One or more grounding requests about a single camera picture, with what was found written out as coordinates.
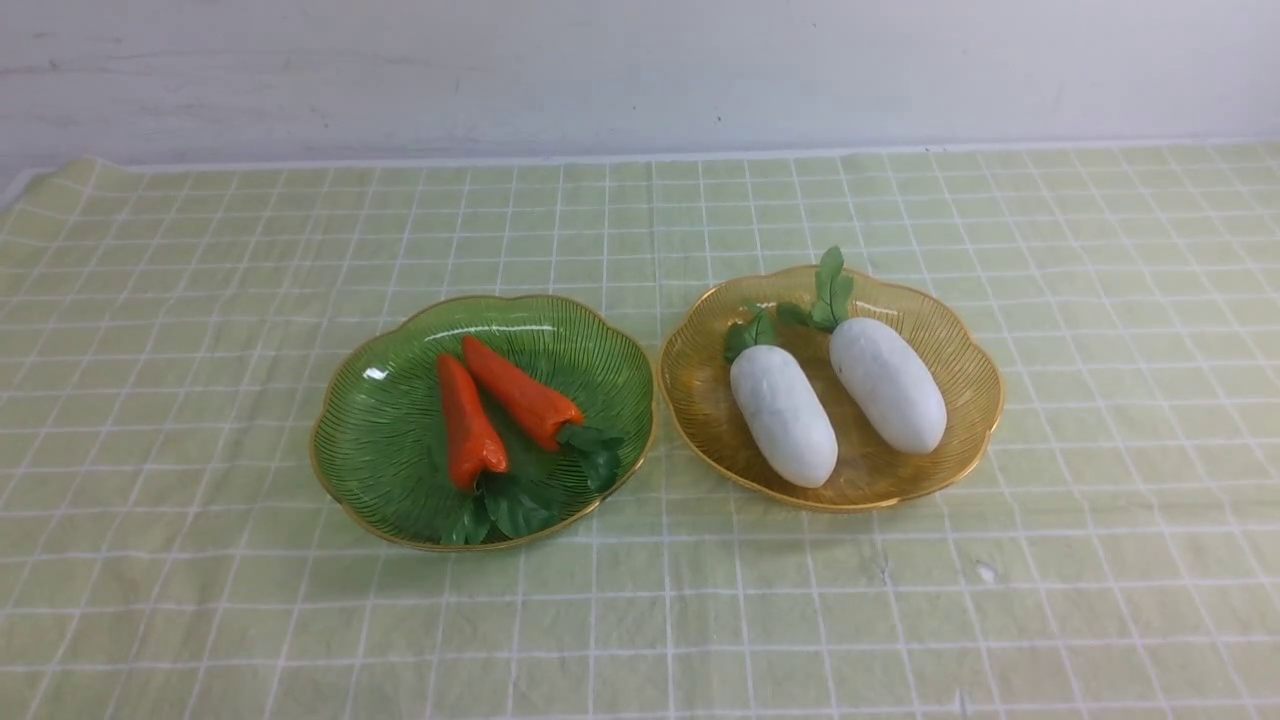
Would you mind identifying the orange toy carrot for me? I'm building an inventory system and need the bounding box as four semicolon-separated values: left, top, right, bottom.
461;336;622;492
436;354;561;546

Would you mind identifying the white toy radish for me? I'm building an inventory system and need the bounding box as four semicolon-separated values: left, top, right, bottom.
724;306;838;489
774;246;948;455

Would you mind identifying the amber ribbed plastic plate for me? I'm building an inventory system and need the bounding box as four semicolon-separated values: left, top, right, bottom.
658;265;1005;512

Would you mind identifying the green ribbed plastic plate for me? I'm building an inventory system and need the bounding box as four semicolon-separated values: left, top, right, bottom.
311;293;657;551

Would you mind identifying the green checkered tablecloth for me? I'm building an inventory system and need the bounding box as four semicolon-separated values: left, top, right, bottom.
1;143;1279;719

